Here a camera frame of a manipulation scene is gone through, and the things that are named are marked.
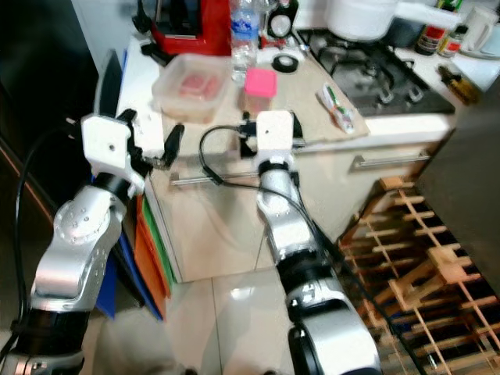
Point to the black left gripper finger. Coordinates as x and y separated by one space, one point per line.
173 144

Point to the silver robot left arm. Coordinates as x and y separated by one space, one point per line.
78 242

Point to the dark stainless steel fridge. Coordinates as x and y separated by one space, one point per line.
39 117

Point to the pink lid jar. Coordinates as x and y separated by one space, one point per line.
260 82

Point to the beige woven place mat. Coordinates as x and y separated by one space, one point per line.
297 101

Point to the clear plastic meat container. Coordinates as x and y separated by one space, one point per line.
191 87

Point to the green flat board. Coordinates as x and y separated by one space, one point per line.
164 242

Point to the black tape roll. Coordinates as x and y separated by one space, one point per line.
284 62

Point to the white green snack packet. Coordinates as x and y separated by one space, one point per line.
336 108

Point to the cream kitchen counter cabinet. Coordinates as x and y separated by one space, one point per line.
219 226

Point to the clear plastic water bottle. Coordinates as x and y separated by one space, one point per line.
244 39

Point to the orange flat board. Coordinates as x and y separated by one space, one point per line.
148 266

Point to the red kitchen appliance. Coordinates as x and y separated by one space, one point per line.
195 31

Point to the dark round flat bottle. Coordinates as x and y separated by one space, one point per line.
281 22

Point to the black gas stove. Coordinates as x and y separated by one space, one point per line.
379 74

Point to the white cooking pot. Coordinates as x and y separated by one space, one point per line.
359 19

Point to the dark red label sauce bottle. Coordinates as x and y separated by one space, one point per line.
430 39

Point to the dark yellow cap bottle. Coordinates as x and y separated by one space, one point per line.
457 83

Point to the small brown condiment bottle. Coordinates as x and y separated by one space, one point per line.
453 43

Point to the brown wooden slat rack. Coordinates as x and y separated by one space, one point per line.
449 266

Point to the white jug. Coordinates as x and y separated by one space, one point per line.
484 31

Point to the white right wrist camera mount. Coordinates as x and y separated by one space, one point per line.
276 137

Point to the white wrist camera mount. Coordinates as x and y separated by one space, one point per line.
276 137
105 148

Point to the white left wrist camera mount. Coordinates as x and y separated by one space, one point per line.
105 148

